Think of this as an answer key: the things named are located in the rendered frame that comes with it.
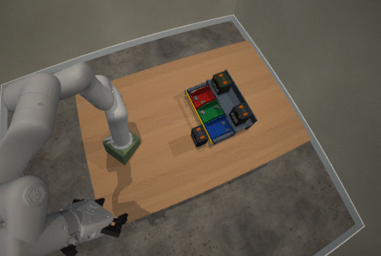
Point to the blue open bin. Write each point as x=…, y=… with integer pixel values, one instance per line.
x=216, y=129

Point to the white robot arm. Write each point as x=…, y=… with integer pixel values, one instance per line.
x=28, y=230

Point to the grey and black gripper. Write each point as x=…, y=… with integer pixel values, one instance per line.
x=93, y=219

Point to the grey metal shelf rack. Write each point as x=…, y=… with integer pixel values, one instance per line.
x=227, y=101

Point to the red bin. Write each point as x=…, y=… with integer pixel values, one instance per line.
x=203, y=94

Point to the green open bin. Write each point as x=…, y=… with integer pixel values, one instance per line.
x=210, y=112

